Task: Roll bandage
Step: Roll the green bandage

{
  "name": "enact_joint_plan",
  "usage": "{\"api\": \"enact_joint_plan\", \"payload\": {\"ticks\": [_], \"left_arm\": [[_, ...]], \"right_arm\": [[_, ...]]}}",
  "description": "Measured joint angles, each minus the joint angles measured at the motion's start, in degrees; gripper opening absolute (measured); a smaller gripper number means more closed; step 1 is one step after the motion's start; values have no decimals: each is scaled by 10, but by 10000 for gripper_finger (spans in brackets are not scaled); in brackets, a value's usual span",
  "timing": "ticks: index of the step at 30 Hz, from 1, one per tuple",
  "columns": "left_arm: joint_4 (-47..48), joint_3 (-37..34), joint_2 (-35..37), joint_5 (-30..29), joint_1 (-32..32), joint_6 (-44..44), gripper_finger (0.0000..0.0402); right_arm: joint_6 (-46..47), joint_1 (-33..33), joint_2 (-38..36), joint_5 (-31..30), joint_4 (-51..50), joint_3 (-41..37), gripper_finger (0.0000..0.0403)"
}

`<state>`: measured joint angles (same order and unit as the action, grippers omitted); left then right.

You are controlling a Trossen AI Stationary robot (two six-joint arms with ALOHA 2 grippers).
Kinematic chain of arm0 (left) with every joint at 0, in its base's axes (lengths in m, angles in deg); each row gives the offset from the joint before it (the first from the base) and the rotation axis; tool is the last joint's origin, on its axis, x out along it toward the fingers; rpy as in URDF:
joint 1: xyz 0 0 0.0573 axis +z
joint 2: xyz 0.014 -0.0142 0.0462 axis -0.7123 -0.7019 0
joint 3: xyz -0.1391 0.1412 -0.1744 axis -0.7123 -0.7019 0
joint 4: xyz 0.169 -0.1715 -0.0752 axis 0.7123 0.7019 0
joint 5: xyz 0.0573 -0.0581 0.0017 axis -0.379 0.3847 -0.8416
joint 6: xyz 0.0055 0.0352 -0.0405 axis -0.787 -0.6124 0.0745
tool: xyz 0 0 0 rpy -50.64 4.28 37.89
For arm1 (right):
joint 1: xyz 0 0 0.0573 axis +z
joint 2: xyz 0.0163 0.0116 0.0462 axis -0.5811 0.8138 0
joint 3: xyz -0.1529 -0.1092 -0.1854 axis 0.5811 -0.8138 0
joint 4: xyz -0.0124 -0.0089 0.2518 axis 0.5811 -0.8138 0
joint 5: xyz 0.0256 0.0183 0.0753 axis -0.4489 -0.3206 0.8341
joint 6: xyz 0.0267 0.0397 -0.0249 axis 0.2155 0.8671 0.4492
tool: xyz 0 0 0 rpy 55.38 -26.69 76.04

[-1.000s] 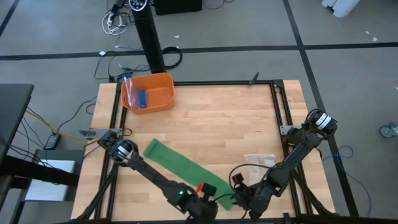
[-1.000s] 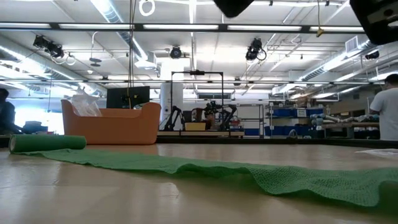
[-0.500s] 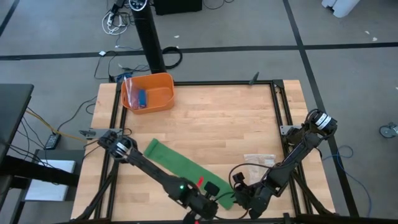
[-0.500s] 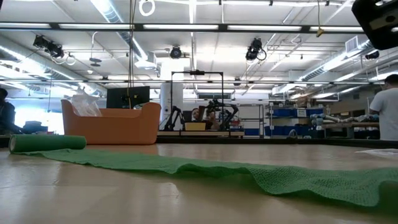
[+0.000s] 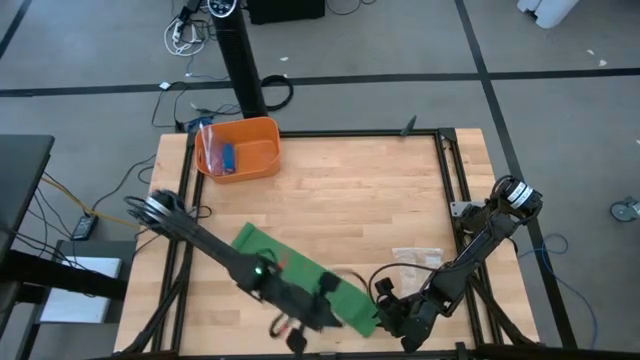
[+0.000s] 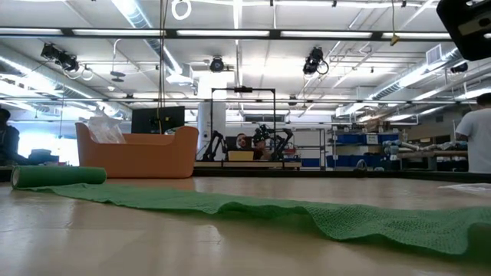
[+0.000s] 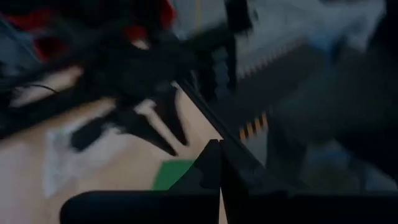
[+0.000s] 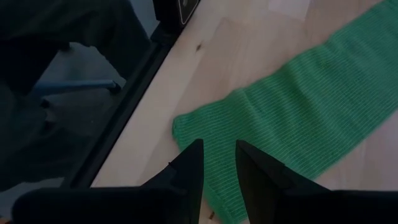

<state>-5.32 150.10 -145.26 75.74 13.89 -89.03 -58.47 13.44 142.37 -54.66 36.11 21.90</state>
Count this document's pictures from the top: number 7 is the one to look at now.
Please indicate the green elastic bandage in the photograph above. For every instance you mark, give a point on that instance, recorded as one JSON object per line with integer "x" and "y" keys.
{"x": 169, "y": 174}

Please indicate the clear plastic zip bag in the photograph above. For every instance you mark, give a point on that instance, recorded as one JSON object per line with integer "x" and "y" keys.
{"x": 62, "y": 161}

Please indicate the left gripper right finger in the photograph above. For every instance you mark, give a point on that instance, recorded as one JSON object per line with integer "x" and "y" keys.
{"x": 239, "y": 174}

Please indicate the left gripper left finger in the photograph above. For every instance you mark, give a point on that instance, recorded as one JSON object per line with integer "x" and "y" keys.
{"x": 208, "y": 174}

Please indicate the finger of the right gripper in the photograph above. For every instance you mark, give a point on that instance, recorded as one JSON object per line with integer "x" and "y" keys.
{"x": 146, "y": 130}
{"x": 174, "y": 118}

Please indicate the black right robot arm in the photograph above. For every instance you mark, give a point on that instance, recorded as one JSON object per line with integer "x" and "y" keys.
{"x": 109, "y": 49}

